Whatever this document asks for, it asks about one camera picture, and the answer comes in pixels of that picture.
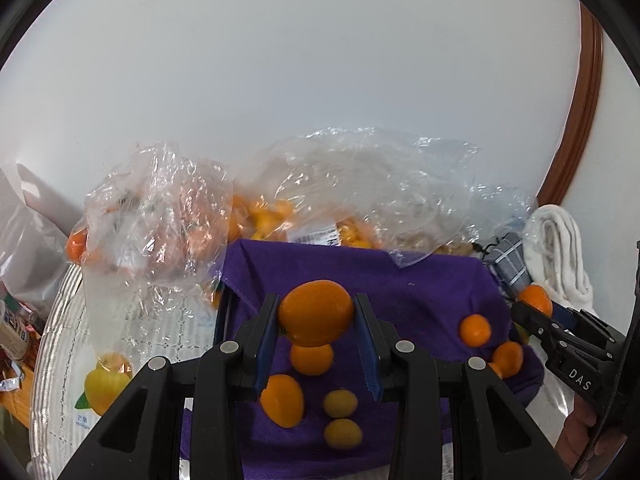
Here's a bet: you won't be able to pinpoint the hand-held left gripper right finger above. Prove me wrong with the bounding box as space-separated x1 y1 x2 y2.
354 292 573 480

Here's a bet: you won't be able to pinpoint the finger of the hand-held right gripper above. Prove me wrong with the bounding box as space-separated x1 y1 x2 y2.
510 301 568 358
550 302 623 346

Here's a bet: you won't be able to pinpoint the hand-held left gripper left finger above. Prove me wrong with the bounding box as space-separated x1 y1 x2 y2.
55 292 281 480

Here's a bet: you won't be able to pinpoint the yellow kumquat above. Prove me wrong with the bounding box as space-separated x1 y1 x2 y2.
322 389 359 418
324 418 363 450

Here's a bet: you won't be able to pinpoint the person's right hand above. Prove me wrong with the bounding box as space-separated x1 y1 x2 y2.
555 395 628 480

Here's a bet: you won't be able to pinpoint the small orange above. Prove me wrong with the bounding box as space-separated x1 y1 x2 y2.
290 342 335 377

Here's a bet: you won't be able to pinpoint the white towel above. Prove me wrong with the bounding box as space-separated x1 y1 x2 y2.
522 204 596 311

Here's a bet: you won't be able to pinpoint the grey checked cloth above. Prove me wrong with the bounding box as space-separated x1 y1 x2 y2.
487 232 531 301

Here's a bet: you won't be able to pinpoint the purple towel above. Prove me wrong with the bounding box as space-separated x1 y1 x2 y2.
180 239 546 480

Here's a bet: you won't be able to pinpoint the tan dried fruit cluster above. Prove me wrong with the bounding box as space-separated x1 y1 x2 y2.
400 230 481 261

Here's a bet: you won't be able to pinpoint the pile of bagged kumquats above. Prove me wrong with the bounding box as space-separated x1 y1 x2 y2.
227 195 386 251

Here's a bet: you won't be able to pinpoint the large clear plastic bag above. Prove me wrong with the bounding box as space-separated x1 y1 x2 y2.
232 125 538 268

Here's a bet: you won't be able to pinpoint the crumpled clear plastic bag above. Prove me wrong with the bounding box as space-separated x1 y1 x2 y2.
80 141 236 346

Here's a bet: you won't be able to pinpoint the fruit print tablecloth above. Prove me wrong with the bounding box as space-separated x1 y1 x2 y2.
25 260 571 480

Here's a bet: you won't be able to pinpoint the pile of bagged oranges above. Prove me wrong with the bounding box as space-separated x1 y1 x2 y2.
66 195 226 273

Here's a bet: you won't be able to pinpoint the snack packets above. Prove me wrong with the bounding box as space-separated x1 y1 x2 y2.
0 295 43 391

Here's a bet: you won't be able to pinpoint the white plastic bag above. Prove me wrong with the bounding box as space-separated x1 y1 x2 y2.
0 162 83 306

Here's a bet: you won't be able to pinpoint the wooden door frame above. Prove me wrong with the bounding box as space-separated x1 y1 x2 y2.
535 2 604 208

